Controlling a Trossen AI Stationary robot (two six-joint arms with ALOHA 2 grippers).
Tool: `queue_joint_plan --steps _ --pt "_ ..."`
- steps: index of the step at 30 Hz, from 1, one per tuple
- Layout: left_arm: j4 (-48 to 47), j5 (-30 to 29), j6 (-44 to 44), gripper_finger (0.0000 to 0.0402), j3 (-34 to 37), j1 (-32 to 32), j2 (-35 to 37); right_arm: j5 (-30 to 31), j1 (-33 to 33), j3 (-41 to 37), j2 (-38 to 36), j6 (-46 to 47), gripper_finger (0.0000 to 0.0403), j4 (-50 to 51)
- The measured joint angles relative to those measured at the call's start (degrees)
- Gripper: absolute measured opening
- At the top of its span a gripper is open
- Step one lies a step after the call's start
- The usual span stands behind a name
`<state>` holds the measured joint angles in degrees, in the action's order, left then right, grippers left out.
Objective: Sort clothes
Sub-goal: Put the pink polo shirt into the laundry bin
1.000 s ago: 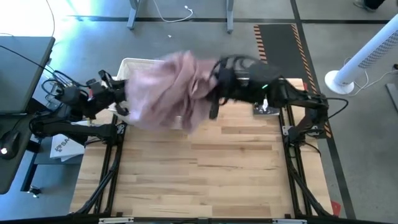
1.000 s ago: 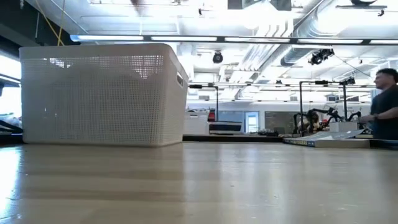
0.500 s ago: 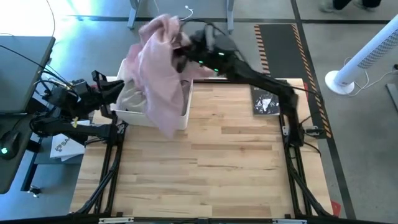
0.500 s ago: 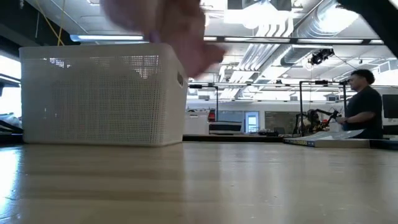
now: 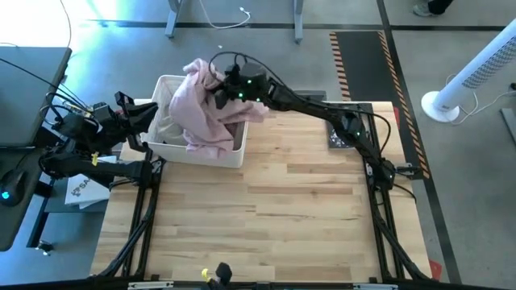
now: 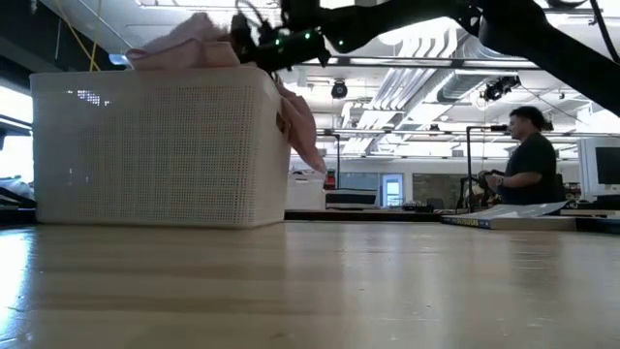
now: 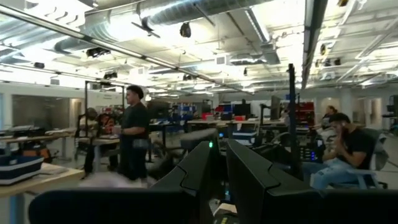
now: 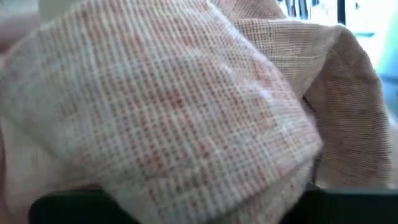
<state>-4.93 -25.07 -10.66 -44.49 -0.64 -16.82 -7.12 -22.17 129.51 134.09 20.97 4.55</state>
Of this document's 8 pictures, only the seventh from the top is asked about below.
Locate light wooden table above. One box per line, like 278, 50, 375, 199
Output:
0, 162, 85, 224

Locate blue storage crates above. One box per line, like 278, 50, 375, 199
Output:
177, 104, 197, 123

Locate black ceiling-hung device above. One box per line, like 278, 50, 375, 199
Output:
86, 47, 111, 58

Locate black desk monitor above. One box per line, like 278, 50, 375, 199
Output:
233, 102, 251, 118

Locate red shelf unit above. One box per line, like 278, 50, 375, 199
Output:
295, 101, 315, 126

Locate thin black vertical post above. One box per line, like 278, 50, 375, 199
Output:
288, 63, 301, 175

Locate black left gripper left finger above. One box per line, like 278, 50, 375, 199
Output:
27, 140, 216, 224

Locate long wooden desk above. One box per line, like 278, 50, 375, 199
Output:
186, 119, 287, 128

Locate seated person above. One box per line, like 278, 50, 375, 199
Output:
303, 112, 377, 190

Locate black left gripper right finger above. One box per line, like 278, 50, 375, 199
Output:
225, 138, 398, 224

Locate black overhead camera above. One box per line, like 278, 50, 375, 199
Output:
179, 21, 192, 39

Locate navy white-striped basket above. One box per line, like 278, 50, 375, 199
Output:
0, 154, 45, 187

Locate grey office chair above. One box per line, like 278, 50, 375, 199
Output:
348, 127, 389, 190

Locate distant person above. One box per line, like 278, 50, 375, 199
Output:
322, 105, 339, 128

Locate person at background table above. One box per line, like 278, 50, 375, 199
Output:
77, 107, 100, 172

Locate standing person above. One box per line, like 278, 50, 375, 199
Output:
111, 84, 150, 181

